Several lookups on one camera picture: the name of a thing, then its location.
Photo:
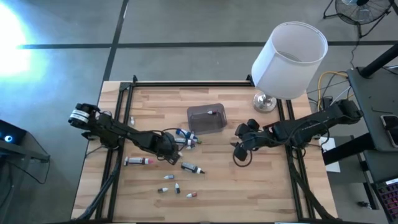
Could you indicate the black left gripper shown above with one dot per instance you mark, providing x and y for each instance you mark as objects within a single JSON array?
[{"x": 164, "y": 144}]

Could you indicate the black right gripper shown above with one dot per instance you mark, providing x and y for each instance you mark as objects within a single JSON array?
[{"x": 248, "y": 133}]

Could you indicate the large black-tipped dye bottle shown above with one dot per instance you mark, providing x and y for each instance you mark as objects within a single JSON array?
[{"x": 189, "y": 167}]

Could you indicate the large green-tipped dye bottle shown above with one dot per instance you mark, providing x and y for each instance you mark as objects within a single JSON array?
[{"x": 183, "y": 141}]

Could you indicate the large purple dye bottle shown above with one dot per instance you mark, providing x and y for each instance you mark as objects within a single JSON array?
[{"x": 190, "y": 146}]

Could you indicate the small blue bottle white cap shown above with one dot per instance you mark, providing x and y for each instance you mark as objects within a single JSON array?
[{"x": 169, "y": 177}]

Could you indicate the large pink-tipped dye bottle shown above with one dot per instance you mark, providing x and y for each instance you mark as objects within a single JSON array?
[{"x": 136, "y": 160}]

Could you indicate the small red bottle white cap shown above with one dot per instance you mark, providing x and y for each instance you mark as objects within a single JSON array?
[
  {"x": 192, "y": 195},
  {"x": 211, "y": 112}
]

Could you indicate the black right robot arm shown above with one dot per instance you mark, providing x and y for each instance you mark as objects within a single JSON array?
[{"x": 311, "y": 124}]

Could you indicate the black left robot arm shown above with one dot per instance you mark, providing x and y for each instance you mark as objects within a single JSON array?
[{"x": 109, "y": 130}]

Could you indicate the translucent grey plastic bin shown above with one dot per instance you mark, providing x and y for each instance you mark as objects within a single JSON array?
[{"x": 202, "y": 124}]

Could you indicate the white paper sheet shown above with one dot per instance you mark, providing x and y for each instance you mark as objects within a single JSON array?
[{"x": 330, "y": 157}]

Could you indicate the white-shade silver table lamp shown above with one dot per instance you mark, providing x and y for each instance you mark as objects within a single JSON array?
[{"x": 289, "y": 62}]

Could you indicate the black side desk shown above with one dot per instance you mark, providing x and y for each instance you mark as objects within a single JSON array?
[{"x": 373, "y": 109}]

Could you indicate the grey side table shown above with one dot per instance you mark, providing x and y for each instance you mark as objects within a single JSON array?
[{"x": 23, "y": 161}]

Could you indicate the smartphone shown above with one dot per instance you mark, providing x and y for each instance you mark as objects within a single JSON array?
[{"x": 390, "y": 129}]

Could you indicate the keyboard with coloured keys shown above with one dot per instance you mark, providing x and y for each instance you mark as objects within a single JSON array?
[{"x": 388, "y": 199}]

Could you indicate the black device with blue light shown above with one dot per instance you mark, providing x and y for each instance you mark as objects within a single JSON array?
[{"x": 9, "y": 137}]

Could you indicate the black floor fan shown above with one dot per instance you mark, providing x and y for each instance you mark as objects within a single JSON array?
[{"x": 362, "y": 12}]

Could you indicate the black aluminium table frame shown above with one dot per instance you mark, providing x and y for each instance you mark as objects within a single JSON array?
[{"x": 199, "y": 84}]

